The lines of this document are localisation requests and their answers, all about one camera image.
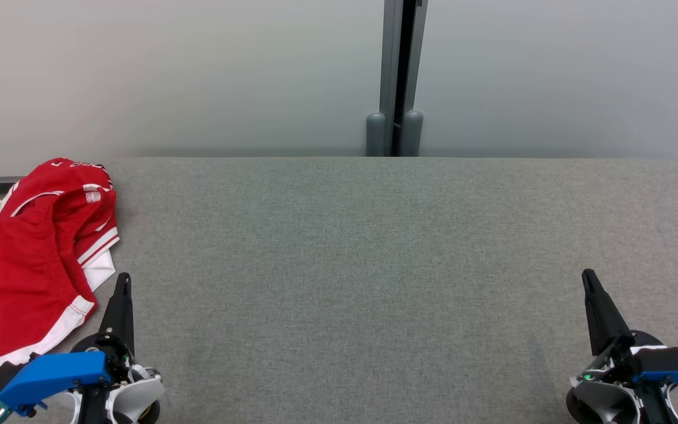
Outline red shorts with white stripe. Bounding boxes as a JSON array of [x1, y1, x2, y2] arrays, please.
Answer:
[[0, 193, 99, 394]]

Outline grey door frame post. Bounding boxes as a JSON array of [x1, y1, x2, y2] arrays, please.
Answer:
[[379, 0, 428, 157]]

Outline red and white basketball jersey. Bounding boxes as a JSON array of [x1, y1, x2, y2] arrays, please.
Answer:
[[0, 157, 121, 293]]

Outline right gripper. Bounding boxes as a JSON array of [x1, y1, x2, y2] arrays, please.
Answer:
[[567, 269, 678, 424]]

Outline grey cylinder door stop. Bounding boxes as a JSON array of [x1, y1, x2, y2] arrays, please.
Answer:
[[366, 112, 386, 157], [401, 110, 424, 157]]

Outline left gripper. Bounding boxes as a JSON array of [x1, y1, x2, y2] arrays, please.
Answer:
[[71, 272, 165, 424]]

